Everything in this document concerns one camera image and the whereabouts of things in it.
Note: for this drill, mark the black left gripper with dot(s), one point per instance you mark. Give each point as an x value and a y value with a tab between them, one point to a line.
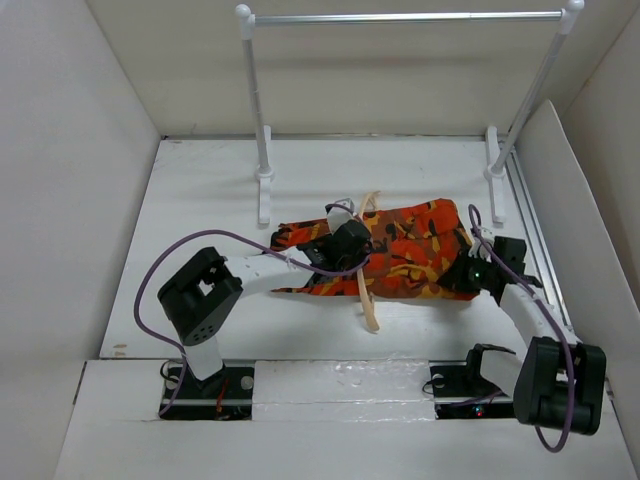
356	260

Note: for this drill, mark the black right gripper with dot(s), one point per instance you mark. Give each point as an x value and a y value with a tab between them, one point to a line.
454	276

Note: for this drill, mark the orange camouflage trousers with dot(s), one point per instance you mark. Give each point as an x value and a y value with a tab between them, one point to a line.
411	248

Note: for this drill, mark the beige wooden hanger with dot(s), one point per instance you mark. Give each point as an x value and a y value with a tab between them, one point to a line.
368	203

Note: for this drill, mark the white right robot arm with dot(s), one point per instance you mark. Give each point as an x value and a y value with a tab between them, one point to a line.
559	382

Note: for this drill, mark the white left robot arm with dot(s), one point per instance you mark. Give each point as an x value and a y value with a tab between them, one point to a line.
200	296

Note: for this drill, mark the white clothes rack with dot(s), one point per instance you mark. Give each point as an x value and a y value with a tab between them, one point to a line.
436	68

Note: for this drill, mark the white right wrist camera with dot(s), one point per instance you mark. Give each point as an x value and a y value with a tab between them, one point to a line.
482	240

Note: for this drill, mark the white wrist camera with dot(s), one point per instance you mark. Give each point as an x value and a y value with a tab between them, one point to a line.
338	213
482	240

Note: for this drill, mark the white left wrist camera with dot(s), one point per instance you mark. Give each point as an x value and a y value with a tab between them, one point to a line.
338	213

